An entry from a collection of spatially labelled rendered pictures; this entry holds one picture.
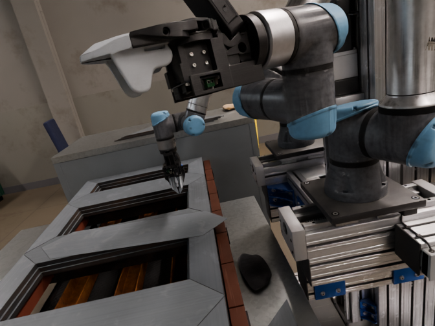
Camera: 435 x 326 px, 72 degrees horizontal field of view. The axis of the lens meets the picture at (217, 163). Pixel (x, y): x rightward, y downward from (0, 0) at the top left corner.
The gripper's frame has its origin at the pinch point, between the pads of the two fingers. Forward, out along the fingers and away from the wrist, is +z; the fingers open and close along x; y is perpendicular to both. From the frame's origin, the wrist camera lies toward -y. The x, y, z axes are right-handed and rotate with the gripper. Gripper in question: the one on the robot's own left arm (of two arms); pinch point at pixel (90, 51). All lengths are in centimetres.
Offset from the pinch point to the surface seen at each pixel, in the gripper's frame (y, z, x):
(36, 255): 47, 28, 95
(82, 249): 48, 12, 84
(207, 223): 51, -30, 64
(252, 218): 67, -60, 84
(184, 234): 51, -21, 64
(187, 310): 55, -7, 32
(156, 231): 49, -13, 75
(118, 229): 48, -2, 88
